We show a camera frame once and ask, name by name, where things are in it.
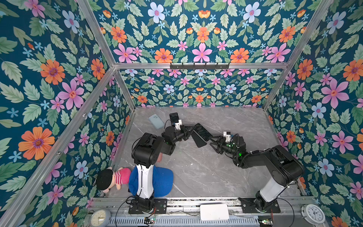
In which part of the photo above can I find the blue cap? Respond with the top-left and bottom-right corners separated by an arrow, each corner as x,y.
128,166 -> 174,197

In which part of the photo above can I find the black phone case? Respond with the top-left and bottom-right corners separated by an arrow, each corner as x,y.
192,123 -> 213,148

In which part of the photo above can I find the white box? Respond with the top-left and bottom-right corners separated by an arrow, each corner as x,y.
199,203 -> 229,221

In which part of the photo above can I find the plush doll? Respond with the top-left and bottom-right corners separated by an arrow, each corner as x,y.
95,167 -> 131,193

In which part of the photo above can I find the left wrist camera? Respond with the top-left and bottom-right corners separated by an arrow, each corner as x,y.
175,119 -> 182,131

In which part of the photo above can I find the black hook rail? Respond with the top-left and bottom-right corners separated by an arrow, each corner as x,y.
169,62 -> 230,71

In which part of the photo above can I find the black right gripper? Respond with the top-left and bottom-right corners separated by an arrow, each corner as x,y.
209,136 -> 239,159

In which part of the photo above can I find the light blue phone case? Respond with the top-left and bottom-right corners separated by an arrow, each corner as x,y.
148,114 -> 164,130

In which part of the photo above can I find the right round clock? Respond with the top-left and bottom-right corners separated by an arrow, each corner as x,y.
301,204 -> 326,225

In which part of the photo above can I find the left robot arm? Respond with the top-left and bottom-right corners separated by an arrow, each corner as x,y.
129,125 -> 193,214

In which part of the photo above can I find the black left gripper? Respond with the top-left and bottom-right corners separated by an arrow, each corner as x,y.
170,126 -> 194,145

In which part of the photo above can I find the left round clock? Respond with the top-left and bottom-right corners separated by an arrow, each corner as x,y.
89,209 -> 111,227

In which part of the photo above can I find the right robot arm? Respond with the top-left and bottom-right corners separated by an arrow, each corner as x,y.
209,132 -> 305,213

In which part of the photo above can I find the round clock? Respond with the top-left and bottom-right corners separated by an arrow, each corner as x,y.
301,204 -> 326,225
89,209 -> 111,227

